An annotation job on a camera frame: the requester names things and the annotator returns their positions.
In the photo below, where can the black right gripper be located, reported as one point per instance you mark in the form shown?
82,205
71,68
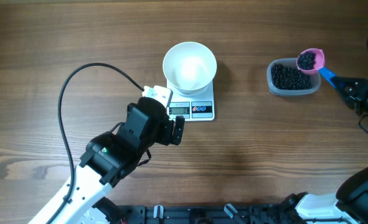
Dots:
362,88

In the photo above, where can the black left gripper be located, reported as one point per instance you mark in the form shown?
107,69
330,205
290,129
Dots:
165,137

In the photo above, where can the pink scoop blue handle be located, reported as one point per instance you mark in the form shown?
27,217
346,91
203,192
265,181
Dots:
319,66

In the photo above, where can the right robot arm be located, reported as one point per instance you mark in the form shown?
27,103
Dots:
350,203

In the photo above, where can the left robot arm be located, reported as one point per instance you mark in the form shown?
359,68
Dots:
110,157

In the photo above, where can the white digital kitchen scale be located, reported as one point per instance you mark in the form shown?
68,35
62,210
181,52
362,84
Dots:
198,106

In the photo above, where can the black beans in scoop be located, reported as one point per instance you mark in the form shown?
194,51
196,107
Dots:
306,60

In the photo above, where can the white round bowl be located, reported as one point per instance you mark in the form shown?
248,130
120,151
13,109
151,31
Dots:
189,67

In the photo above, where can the clear plastic food container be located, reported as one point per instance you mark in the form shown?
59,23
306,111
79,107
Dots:
291,62

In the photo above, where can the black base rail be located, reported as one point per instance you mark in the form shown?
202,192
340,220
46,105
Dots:
252,214

